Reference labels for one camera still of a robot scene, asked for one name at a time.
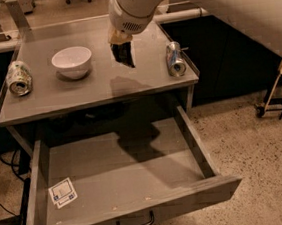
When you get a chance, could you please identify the grey cabinet table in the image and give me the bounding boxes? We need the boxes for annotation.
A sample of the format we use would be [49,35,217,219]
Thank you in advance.
[0,16,199,153]

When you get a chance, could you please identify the black floor cables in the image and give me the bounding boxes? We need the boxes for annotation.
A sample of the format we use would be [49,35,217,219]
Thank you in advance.
[0,148,35,219]

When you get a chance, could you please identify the white ceramic bowl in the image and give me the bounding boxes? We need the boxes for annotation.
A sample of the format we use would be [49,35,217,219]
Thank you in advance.
[51,46,92,80]

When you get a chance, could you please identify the white paper tag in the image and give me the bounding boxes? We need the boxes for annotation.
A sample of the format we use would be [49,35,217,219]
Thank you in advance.
[49,178,77,209]

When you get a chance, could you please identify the blue silver soda can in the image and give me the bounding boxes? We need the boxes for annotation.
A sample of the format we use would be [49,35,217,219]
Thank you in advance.
[166,42,187,77]

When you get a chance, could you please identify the open grey top drawer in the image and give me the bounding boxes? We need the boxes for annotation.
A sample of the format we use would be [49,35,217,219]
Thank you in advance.
[26,107,241,225]

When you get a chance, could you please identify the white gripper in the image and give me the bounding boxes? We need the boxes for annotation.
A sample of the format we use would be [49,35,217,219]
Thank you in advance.
[108,0,163,45]

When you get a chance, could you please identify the green white soda can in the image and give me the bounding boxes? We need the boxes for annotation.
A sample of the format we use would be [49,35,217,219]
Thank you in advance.
[6,60,33,96]

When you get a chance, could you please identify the wooden rolling cart frame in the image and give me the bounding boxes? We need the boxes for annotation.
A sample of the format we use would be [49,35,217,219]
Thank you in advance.
[249,57,282,122]

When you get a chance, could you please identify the metal railing bar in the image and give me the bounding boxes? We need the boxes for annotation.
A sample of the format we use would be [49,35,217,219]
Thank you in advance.
[153,8,209,24]

